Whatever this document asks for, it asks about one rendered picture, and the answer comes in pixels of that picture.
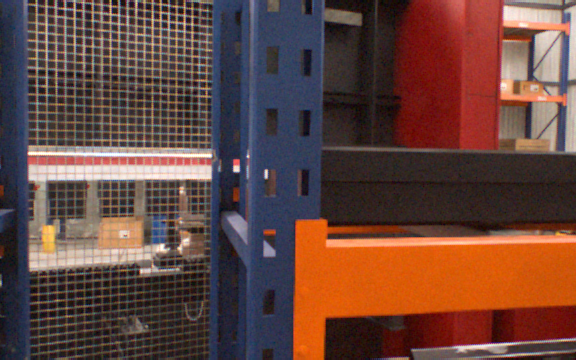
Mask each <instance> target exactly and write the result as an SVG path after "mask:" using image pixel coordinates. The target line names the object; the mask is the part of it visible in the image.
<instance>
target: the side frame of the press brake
mask: <svg viewBox="0 0 576 360"><path fill-rule="evenodd" d="M504 2H505V0H411V1H409V2H406V3H403V4H400V5H398V6H396V15H395V53H394V90H393V96H400V100H393V104H400V105H401V107H400V108H393V128H392V145H398V146H406V148H413V149H465V150H498V138H499V111H500V84H501V56H502V42H503V29H504ZM403 325H404V326H405V329H401V330H395V331H390V330H388V329H386V328H384V327H382V353H381V360H382V359H398V358H410V350H411V349H424V348H441V347H457V346H472V345H488V344H491V330H492V310H491V311H470V312H449V313H429V314H409V315H403Z"/></svg>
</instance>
